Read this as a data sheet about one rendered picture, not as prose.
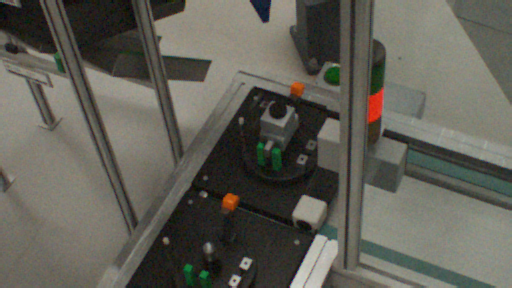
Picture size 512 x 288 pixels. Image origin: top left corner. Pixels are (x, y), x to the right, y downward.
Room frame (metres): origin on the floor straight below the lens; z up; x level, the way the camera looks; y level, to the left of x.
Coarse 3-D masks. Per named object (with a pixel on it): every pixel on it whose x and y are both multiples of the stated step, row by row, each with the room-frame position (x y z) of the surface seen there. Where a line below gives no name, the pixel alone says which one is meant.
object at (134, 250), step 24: (240, 96) 1.00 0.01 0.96; (216, 120) 0.95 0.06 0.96; (192, 144) 0.90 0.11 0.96; (192, 168) 0.85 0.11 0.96; (168, 192) 0.80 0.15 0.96; (192, 192) 0.81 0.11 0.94; (144, 216) 0.76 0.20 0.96; (168, 216) 0.75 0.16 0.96; (144, 240) 0.71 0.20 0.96; (120, 264) 0.67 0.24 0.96; (312, 264) 0.62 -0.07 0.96
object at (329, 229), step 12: (336, 204) 0.76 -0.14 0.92; (336, 216) 0.74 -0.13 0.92; (324, 228) 0.70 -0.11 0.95; (336, 228) 0.69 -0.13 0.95; (336, 240) 0.67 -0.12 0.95; (336, 264) 0.62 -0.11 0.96; (336, 276) 0.61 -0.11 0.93; (348, 276) 0.60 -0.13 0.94; (360, 276) 0.59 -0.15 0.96; (372, 276) 0.59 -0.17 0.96; (384, 276) 0.58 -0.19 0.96
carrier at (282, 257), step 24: (192, 216) 0.74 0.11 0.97; (216, 216) 0.73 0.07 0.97; (240, 216) 0.73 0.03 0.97; (168, 240) 0.70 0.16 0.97; (192, 240) 0.68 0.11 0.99; (216, 240) 0.67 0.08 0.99; (240, 240) 0.67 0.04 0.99; (264, 240) 0.67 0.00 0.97; (288, 240) 0.67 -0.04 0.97; (312, 240) 0.67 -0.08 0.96; (144, 264) 0.66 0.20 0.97; (168, 264) 0.65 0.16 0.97; (192, 264) 0.63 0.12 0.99; (216, 264) 0.62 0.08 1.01; (240, 264) 0.62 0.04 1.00; (264, 264) 0.63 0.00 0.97; (288, 264) 0.62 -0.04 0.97
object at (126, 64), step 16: (80, 48) 0.99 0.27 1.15; (96, 48) 1.02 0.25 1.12; (112, 48) 1.04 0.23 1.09; (128, 48) 1.07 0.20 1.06; (96, 64) 0.92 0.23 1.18; (112, 64) 0.95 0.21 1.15; (128, 64) 0.91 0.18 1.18; (144, 64) 0.93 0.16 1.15; (176, 64) 0.98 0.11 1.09; (192, 64) 1.01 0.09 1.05; (208, 64) 1.04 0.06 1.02; (176, 80) 0.98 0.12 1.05; (192, 80) 1.01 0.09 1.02
